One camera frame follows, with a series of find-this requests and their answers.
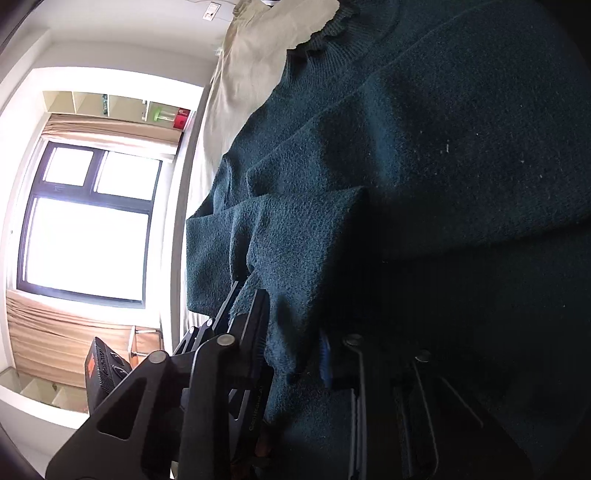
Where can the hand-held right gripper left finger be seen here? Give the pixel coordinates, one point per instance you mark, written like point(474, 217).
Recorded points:
point(251, 323)

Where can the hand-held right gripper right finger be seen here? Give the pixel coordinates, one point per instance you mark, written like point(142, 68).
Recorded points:
point(326, 364)

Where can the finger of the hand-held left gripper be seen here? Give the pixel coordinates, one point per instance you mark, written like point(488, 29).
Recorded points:
point(203, 330)

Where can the dark green knit sweater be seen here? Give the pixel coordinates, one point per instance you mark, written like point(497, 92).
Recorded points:
point(415, 138)

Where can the white low shelf unit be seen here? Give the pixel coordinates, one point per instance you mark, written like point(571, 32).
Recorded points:
point(41, 392)

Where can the dark framed window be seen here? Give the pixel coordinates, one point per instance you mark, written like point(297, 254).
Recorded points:
point(87, 244)

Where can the red box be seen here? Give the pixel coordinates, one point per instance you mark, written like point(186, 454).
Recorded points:
point(181, 121)

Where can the green plastic container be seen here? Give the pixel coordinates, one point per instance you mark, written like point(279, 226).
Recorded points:
point(159, 115)

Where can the bed with beige sheet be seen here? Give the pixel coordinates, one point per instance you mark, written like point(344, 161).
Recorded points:
point(249, 83)

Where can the green patterned shelf item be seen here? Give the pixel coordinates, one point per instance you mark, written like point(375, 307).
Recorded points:
point(105, 105)

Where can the white wall shelf unit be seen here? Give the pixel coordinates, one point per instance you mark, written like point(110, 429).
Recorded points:
point(92, 101)

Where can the white wall socket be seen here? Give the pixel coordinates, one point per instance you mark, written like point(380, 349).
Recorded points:
point(211, 10)

